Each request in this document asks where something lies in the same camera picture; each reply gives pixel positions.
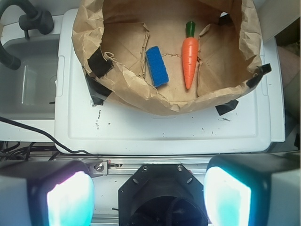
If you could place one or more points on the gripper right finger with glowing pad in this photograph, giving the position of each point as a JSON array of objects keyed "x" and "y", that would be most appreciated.
[{"x": 254, "y": 189}]

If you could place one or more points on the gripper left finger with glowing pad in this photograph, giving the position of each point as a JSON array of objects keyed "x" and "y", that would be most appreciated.
[{"x": 46, "y": 193}]

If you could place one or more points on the blue sponge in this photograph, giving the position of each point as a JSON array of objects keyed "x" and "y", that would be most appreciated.
[{"x": 156, "y": 67}]

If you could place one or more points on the black tape piece front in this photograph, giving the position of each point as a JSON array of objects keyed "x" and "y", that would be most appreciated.
[{"x": 227, "y": 107}]

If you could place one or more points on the black tape piece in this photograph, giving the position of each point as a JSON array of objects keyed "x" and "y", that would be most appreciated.
[
  {"x": 261, "y": 71},
  {"x": 98, "y": 92},
  {"x": 227, "y": 107}
]

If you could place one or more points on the black tape piece right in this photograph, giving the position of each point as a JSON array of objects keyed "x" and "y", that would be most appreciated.
[{"x": 261, "y": 71}]

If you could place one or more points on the black tape piece left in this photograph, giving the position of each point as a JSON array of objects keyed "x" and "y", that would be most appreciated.
[{"x": 98, "y": 92}]

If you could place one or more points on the black tape on bag rim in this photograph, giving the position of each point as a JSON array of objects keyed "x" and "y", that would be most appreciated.
[{"x": 99, "y": 65}]

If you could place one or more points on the orange toy carrot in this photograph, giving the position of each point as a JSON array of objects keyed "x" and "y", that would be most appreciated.
[{"x": 189, "y": 54}]

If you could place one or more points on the brown paper bag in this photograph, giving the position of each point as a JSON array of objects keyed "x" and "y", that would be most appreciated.
[{"x": 229, "y": 45}]

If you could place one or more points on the dark grey faucet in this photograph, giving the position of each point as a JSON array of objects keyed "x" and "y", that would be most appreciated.
[{"x": 34, "y": 18}]

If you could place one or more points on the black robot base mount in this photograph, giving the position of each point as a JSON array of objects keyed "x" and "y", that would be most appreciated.
[{"x": 162, "y": 197}]

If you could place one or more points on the aluminium frame rail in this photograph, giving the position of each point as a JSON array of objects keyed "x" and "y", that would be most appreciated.
[{"x": 129, "y": 165}]

